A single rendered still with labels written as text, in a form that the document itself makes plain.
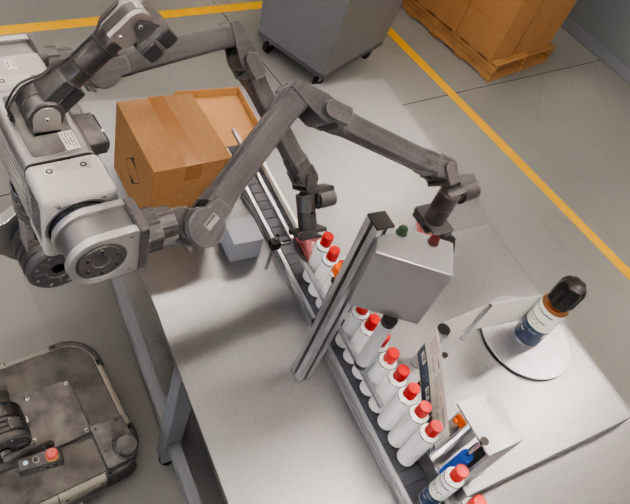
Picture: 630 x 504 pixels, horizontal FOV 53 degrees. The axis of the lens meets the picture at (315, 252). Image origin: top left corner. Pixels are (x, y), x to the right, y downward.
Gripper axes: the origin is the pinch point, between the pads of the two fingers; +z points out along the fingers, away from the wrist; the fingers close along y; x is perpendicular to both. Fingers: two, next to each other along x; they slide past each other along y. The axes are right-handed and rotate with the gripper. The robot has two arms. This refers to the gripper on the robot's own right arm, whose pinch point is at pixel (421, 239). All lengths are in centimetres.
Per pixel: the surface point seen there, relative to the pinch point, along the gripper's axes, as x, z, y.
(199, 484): 59, 96, -13
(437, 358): 6.4, 14.9, -28.0
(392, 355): 21.2, 10.1, -24.4
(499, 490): -2, 36, -62
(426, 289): 26.5, -22.7, -24.9
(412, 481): 23, 30, -51
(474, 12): -242, 90, 221
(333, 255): 20.2, 10.9, 9.0
